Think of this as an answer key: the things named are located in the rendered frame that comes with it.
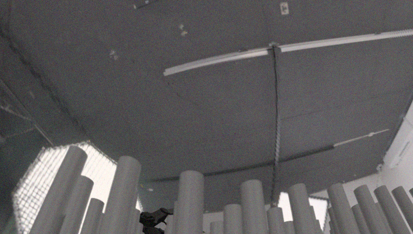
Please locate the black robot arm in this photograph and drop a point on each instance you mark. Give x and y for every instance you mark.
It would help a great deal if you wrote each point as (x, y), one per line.
(150, 220)

